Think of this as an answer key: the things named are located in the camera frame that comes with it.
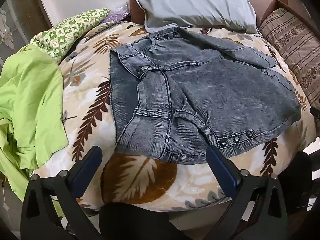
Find brown cushion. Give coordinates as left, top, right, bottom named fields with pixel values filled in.
left=246, top=0, right=310, bottom=27

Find lime green sheet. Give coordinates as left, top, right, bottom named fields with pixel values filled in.
left=0, top=44, right=70, bottom=219

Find green patterned pillow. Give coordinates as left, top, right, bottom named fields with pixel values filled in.
left=30, top=8, right=112, bottom=65

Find leaf print blanket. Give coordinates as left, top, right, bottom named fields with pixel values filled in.
left=56, top=21, right=317, bottom=209

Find grey denim pants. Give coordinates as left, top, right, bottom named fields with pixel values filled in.
left=109, top=28, right=301, bottom=165

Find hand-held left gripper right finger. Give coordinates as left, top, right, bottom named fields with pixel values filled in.
left=206, top=145, right=298, bottom=240

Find light blue pillow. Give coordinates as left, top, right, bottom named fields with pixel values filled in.
left=132, top=0, right=258, bottom=34

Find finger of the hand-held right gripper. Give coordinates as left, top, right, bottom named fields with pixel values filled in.
left=310, top=106, right=320, bottom=122

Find wooden glass door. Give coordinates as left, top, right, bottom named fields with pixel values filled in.
left=0, top=0, right=50, bottom=64

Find brown striped pillow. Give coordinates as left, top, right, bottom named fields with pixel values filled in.
left=259, top=7, right=320, bottom=110

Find purple plastic bag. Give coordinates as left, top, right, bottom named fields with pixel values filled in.
left=102, top=4, right=131, bottom=25

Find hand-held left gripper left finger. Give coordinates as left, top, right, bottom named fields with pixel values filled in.
left=20, top=145, right=103, bottom=240

